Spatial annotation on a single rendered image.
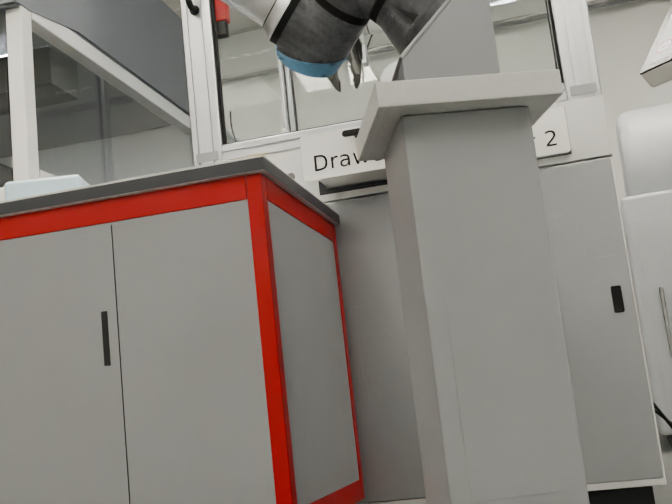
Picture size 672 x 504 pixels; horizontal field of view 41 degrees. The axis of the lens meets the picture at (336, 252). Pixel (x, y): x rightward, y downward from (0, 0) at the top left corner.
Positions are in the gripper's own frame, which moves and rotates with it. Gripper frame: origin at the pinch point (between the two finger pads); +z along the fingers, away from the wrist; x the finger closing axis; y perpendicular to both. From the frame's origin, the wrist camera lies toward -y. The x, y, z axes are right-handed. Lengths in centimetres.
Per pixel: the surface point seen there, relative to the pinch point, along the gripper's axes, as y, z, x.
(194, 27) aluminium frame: -38, -14, -43
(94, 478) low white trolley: 72, 45, -48
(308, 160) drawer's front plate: -0.5, 16.0, -13.1
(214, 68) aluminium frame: -31, -3, -39
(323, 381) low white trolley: 40, 51, -12
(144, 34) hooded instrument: -93, -8, -80
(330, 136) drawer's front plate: -3.1, 12.1, -7.2
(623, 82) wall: -337, 108, 98
